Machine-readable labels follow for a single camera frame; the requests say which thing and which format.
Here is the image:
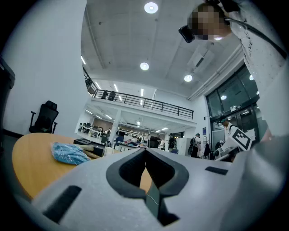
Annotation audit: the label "ceiling air conditioner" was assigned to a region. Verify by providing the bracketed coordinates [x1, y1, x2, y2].
[186, 44, 214, 69]

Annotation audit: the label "white cup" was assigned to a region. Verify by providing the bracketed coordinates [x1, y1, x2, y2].
[102, 146, 114, 158]

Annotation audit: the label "person's white shirt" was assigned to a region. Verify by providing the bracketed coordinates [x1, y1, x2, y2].
[222, 0, 289, 145]

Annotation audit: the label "black office chair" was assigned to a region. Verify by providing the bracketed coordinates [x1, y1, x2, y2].
[28, 100, 60, 134]

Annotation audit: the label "person's head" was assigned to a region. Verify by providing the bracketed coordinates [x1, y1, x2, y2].
[186, 2, 232, 42]

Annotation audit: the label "black head camera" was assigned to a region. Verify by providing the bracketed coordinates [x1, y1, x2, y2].
[178, 25, 196, 44]

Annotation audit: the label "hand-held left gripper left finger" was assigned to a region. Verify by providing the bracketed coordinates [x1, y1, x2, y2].
[32, 148, 163, 231]

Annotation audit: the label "black balcony railing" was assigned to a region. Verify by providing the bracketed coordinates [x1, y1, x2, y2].
[82, 66, 195, 120]

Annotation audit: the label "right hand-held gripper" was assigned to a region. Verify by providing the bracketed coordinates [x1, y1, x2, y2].
[214, 127, 252, 161]

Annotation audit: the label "black box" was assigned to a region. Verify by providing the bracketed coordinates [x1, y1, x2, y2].
[92, 144, 106, 157]

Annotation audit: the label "glass entrance doors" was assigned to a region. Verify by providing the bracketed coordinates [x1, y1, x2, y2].
[205, 64, 270, 158]

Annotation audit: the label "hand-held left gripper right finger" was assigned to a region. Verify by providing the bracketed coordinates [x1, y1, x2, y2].
[146, 148, 244, 231]

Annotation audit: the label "black cable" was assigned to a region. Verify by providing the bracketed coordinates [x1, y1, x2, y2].
[224, 17, 288, 60]

